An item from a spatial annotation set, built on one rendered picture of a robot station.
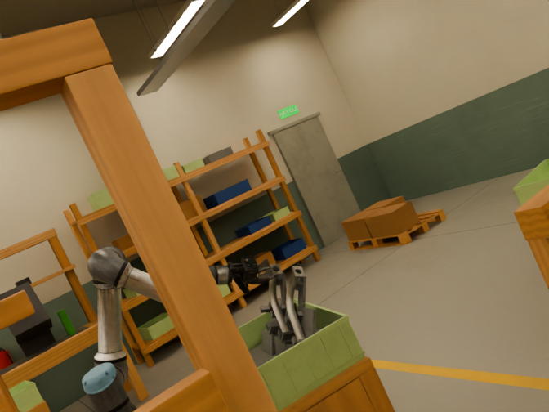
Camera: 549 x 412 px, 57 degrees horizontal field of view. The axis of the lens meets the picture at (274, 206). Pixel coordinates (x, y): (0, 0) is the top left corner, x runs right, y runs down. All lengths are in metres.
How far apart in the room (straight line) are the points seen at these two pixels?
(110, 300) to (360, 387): 0.96
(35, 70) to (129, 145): 0.20
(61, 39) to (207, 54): 7.55
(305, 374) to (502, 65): 6.61
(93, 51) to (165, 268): 0.42
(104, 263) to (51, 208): 5.25
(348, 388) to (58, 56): 1.42
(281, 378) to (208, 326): 0.89
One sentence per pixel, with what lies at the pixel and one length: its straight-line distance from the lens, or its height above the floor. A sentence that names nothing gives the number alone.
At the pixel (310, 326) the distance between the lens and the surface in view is 1.90.
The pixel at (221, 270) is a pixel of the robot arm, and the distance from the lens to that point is 1.97.
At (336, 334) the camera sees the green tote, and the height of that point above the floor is 0.92.
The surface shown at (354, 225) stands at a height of 0.37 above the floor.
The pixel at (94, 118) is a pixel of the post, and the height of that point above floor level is 1.76.
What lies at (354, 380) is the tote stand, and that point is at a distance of 1.92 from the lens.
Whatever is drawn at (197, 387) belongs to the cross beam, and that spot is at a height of 1.26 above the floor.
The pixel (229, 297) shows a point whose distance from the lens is 6.99.
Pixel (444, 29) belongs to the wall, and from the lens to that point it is 8.32.
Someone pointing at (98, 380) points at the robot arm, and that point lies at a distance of 1.90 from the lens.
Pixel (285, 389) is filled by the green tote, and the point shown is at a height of 0.84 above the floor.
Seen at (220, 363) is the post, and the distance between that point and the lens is 0.99.
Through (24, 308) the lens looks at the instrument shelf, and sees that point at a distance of 0.88.
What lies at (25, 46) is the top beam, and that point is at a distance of 1.01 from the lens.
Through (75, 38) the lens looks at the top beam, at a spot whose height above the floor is 1.91.
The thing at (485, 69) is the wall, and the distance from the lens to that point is 8.09.
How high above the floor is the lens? 1.54
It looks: 4 degrees down
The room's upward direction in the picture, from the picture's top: 25 degrees counter-clockwise
